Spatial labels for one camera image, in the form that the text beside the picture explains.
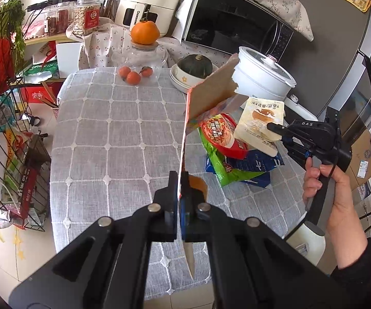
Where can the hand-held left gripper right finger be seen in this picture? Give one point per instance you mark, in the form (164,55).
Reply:
(187,219)

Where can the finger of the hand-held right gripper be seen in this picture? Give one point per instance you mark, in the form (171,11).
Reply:
(275,130)

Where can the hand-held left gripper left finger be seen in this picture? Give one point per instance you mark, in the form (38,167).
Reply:
(172,199)

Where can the beige snack packet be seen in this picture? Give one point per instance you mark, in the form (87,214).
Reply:
(256,125)

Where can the person's right forearm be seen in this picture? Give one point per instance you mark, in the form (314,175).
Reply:
(362,260)

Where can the person's right hand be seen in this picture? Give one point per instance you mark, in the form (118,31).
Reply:
(346,215)

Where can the blue snack packet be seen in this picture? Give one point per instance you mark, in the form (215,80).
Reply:
(259,167)

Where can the red snack packet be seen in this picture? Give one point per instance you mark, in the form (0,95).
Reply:
(220,135)

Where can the cardboard shipping box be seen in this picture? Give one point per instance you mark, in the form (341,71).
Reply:
(368,154)

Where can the white electric pot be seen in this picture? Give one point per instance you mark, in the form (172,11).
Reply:
(262,74)

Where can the green snack packet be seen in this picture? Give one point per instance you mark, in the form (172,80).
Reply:
(227,170)

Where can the grey refrigerator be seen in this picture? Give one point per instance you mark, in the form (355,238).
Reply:
(340,54)

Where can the grey checkered tablecloth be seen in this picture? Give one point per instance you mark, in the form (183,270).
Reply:
(114,128)

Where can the dark green pumpkin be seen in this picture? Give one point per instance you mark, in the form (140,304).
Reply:
(195,66)

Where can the white bowl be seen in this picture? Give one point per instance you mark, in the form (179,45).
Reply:
(180,82)

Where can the white microwave oven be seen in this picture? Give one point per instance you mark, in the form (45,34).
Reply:
(233,19)

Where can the three small orange fruits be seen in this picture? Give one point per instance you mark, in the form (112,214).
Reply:
(134,78)

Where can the small tangerine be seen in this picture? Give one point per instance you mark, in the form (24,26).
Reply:
(146,71)
(124,72)

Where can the clear glass jar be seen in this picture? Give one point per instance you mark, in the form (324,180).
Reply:
(140,56)

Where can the large orange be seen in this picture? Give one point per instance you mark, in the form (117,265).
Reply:
(145,32)

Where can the floral tablecloth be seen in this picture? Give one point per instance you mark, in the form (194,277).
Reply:
(105,45)

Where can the red label seed jar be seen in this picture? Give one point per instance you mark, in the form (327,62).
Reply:
(87,16)

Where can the jar of red dates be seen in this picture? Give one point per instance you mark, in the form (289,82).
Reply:
(60,17)

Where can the green leafy vegetables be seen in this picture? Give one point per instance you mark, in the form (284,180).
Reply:
(13,25)

